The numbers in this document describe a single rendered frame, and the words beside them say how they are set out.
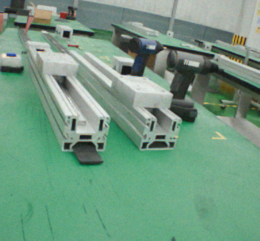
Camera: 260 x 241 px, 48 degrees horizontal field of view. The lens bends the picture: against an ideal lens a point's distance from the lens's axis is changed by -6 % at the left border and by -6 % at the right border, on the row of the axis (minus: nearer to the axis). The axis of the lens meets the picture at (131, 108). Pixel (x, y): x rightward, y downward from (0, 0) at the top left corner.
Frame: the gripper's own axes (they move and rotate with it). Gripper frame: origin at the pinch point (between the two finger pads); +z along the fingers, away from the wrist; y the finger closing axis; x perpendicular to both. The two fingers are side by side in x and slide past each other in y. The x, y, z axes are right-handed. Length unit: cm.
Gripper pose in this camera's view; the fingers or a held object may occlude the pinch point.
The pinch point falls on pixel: (13, 30)
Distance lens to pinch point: 126.0
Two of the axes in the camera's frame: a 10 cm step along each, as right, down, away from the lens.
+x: -4.0, -3.6, 8.4
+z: -2.0, 9.3, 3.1
